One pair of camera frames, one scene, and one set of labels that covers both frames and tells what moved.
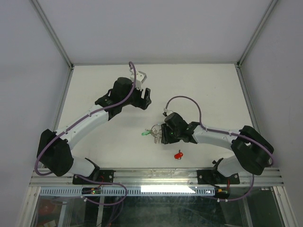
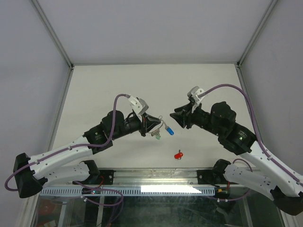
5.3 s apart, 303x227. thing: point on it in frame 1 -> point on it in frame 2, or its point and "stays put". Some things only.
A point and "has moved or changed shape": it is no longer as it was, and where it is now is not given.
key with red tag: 179,155 stays put
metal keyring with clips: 156,131 has moved or changed shape
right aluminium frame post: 240,71 stays put
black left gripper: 142,103 -> 147,122
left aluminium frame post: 66,57 stays put
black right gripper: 165,139 -> 183,115
